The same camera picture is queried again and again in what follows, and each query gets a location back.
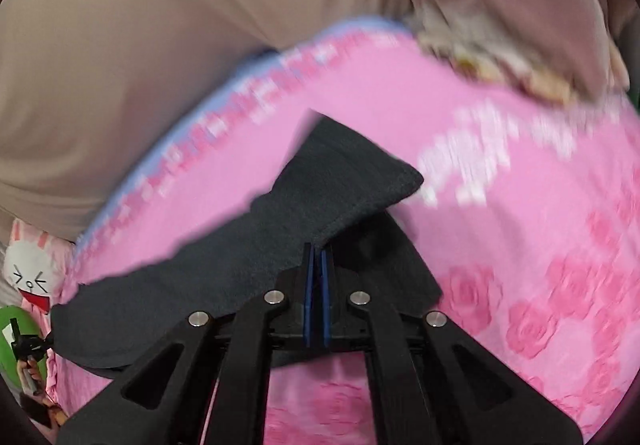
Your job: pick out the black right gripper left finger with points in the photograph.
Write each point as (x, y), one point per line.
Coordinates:
(206, 380)

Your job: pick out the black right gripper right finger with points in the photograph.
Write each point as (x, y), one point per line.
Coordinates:
(430, 382)

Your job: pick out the dark grey pants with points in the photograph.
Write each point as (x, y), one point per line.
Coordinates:
(334, 194)

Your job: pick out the green round cushion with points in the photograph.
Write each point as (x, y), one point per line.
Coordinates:
(27, 325)

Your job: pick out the pink rabbit cartoon pillow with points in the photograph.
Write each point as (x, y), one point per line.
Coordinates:
(36, 265)

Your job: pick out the pink rose bed sheet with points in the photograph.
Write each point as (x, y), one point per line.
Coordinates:
(528, 216)

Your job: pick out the beige curtain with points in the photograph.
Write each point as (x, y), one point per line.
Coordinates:
(87, 86)

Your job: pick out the beige floral blanket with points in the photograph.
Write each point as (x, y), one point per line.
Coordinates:
(558, 51)

